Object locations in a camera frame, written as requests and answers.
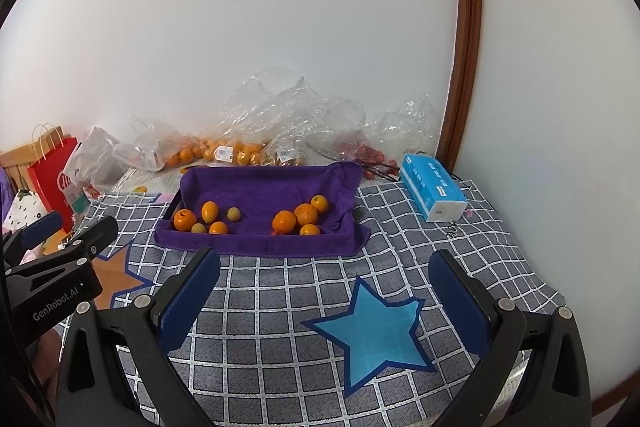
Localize large round orange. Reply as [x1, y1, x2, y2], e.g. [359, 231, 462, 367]
[271, 210, 297, 235]
[293, 203, 318, 226]

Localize grey plastic bag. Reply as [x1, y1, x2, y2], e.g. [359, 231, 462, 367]
[62, 126, 126, 195]

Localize clear bag of yellow fruits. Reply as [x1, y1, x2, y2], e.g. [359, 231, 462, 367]
[260, 72, 366, 168]

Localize grey checked star blanket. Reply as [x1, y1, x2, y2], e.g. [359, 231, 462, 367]
[50, 179, 563, 427]

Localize wooden headboard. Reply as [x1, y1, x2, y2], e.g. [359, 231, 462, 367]
[0, 127, 66, 188]

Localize red paper bag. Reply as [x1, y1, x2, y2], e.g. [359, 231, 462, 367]
[27, 123, 83, 228]

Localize brown wooden door frame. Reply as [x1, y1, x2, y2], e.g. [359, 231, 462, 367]
[435, 0, 483, 172]

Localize white dotted pillow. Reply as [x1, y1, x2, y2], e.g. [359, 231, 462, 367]
[2, 189, 48, 235]

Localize dark orange with stem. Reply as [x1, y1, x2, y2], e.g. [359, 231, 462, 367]
[173, 209, 198, 232]

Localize crumpled clear plastic bag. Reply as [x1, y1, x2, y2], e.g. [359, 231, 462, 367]
[112, 117, 201, 172]

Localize newspaper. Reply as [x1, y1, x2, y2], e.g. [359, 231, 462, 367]
[102, 164, 183, 198]

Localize black-framed eyeglasses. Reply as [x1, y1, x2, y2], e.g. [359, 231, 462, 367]
[362, 161, 401, 181]

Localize clear bag of oranges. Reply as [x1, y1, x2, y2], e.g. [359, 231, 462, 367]
[200, 97, 281, 168]

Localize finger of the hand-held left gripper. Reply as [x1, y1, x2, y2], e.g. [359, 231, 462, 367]
[60, 215, 120, 258]
[2, 210, 64, 258]

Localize blue white tissue pack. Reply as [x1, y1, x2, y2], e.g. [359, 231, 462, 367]
[398, 153, 469, 224]

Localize white red printed plastic bag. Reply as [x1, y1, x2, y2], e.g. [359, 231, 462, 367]
[70, 182, 103, 212]

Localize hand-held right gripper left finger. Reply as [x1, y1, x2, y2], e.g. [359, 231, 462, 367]
[57, 246, 222, 427]

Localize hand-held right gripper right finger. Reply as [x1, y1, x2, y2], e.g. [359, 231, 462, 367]
[428, 249, 593, 427]

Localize purple towel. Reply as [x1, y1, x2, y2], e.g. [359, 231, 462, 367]
[154, 161, 372, 258]

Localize purple plush cloth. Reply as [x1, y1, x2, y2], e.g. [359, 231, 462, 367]
[0, 172, 13, 218]

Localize wooden nightstand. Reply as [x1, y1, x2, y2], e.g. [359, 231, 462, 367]
[42, 229, 76, 258]

